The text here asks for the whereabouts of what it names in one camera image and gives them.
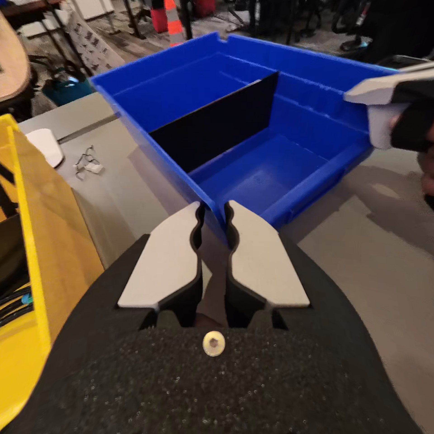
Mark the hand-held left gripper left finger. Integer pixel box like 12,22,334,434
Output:
117,201,204,328

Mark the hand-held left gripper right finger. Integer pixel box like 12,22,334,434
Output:
225,200,311,328

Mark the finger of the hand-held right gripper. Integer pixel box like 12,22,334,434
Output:
344,61,434,106

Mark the blue plastic bin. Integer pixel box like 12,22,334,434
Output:
90,31,399,245

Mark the yellow plastic bin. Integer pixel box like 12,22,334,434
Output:
0,113,104,421

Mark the grey desk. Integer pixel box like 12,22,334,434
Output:
17,92,434,434

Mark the person's right hand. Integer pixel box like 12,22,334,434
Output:
419,124,434,199

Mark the metal clip with white tag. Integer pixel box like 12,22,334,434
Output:
73,145,104,181

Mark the black bin divider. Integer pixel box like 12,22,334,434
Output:
149,71,279,173

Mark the white display stand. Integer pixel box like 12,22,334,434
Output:
25,128,65,169

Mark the red bin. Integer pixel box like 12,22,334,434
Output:
193,0,216,18
150,7,168,33

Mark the teal bag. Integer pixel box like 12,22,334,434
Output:
42,68,94,106

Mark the orange traffic cone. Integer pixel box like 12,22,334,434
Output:
164,0,187,47

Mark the printed checker board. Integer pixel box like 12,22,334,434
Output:
66,14,126,76

